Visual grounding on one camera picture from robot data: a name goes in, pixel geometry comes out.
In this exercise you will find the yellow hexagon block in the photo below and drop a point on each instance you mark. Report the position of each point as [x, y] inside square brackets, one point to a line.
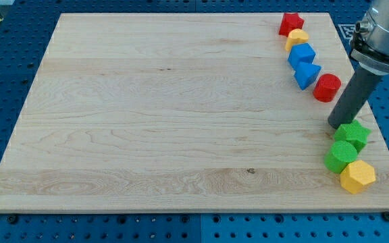
[357, 176]

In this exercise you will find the red star block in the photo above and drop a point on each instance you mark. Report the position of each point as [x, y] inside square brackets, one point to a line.
[290, 21]

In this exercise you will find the yellow heart block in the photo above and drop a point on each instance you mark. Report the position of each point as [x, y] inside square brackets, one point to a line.
[296, 36]

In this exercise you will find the blue triangle block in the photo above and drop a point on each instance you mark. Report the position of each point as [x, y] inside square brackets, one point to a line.
[306, 74]

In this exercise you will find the red cylinder block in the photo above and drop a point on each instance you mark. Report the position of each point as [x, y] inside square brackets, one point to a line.
[326, 88]

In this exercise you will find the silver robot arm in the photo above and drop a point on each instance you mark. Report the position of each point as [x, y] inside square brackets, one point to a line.
[370, 41]

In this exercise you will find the blue cube block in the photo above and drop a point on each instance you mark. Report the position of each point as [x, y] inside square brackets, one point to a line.
[301, 53]

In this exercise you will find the green cylinder block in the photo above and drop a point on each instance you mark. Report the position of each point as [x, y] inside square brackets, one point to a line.
[340, 154]

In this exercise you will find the green star block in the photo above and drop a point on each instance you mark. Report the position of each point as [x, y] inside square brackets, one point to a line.
[353, 133]

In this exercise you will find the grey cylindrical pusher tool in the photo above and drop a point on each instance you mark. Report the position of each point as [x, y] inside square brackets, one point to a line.
[357, 91]

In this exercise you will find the light wooden board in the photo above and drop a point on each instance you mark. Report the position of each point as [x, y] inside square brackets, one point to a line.
[176, 113]

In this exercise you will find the white fiducial marker tag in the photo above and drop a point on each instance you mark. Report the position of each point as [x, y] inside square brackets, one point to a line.
[346, 31]

